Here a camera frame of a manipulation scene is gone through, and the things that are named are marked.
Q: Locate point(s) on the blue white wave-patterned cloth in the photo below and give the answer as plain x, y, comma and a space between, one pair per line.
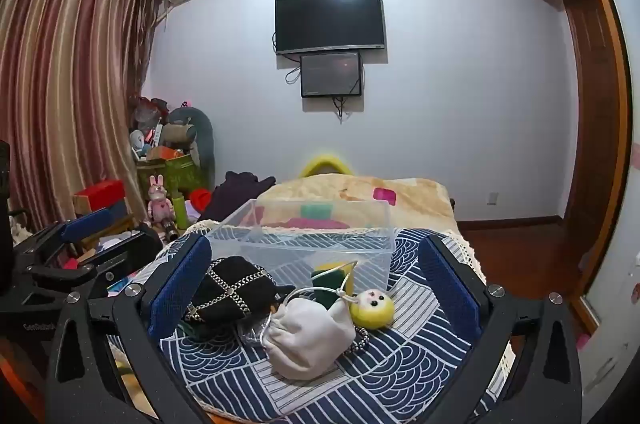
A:
400, 379

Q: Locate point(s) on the red cloth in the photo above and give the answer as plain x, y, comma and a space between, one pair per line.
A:
201, 199

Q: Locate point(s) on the green bottle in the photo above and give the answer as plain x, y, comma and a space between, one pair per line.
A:
181, 214

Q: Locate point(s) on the yellow hoop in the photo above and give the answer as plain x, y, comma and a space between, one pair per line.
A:
325, 160

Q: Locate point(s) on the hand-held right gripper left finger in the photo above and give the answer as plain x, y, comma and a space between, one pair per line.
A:
180, 289

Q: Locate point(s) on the striped brown curtain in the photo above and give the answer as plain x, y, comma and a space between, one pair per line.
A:
65, 79

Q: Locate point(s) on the red box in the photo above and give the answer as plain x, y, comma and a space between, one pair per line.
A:
100, 194

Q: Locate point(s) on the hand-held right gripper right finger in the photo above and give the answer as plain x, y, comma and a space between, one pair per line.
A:
450, 289

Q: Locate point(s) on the wooden door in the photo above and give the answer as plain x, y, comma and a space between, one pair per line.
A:
590, 129

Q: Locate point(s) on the black wall television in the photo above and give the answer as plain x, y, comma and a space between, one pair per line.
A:
330, 21

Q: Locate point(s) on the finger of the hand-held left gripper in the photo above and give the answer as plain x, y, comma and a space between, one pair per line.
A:
135, 246
87, 221

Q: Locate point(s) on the yellow plush doll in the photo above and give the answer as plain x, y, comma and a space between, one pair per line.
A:
372, 309

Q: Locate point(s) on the pink rabbit toy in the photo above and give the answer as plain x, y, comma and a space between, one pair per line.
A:
160, 201

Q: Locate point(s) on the small black wall monitor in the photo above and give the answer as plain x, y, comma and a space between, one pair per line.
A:
330, 74

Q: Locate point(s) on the green cardboard box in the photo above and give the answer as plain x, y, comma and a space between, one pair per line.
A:
182, 174

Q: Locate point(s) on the cream printed blanket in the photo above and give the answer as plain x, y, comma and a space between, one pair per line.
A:
350, 189

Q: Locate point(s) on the clear plastic storage box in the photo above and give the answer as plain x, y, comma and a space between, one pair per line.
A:
300, 249

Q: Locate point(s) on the dark purple garment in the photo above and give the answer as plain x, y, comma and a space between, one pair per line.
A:
230, 194

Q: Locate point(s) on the pile of assorted toys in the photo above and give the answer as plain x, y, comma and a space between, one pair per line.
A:
145, 129

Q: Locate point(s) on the yellow green sponge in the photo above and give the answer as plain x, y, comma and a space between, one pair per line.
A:
335, 276

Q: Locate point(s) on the black flashlight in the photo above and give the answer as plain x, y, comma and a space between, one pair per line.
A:
170, 230

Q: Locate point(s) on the grey plush shark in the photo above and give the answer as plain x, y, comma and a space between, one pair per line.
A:
202, 139

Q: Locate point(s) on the wall outlet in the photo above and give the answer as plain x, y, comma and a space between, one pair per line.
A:
492, 198

